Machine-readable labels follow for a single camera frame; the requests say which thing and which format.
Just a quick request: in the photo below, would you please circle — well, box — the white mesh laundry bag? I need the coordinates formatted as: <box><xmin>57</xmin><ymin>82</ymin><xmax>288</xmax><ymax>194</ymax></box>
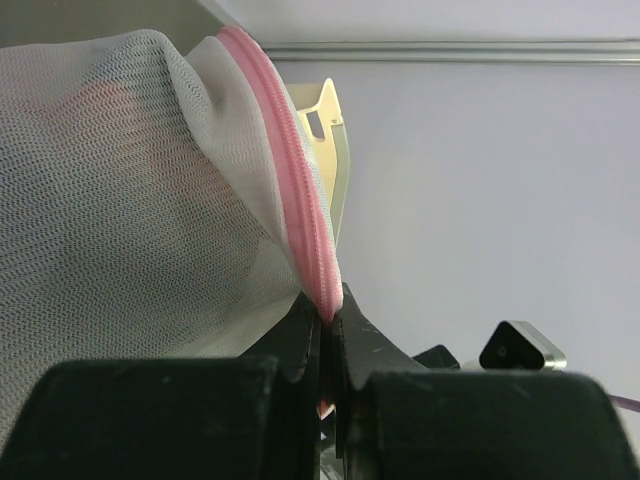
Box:
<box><xmin>1</xmin><ymin>27</ymin><xmax>343</xmax><ymax>435</ymax></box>

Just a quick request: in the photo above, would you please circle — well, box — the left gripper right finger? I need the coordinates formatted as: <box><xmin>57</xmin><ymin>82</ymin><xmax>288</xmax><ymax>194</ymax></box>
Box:
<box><xmin>332</xmin><ymin>293</ymin><xmax>639</xmax><ymax>479</ymax></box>

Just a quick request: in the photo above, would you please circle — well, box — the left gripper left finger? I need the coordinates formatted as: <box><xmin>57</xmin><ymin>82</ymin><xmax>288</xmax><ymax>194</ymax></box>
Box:
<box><xmin>1</xmin><ymin>296</ymin><xmax>321</xmax><ymax>479</ymax></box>

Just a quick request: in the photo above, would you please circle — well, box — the cream plastic laundry basket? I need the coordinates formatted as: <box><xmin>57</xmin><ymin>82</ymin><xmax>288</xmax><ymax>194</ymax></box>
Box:
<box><xmin>286</xmin><ymin>78</ymin><xmax>351</xmax><ymax>243</ymax></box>

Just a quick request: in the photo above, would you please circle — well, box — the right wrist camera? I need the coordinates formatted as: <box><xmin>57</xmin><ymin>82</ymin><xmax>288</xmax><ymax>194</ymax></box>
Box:
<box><xmin>461</xmin><ymin>321</ymin><xmax>568</xmax><ymax>371</ymax></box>

